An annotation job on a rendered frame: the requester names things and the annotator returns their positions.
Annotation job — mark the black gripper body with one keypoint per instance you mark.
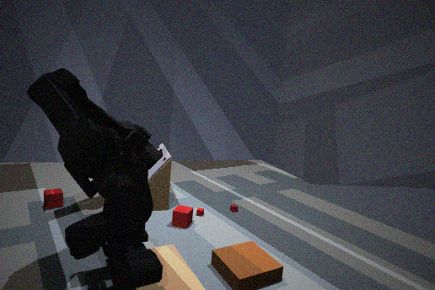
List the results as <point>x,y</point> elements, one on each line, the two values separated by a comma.
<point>134,265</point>

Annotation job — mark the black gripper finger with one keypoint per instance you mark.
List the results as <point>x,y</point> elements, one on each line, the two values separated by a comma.
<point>107,253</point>
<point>108,261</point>

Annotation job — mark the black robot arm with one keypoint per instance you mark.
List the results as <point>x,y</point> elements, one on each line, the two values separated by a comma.
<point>91,142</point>

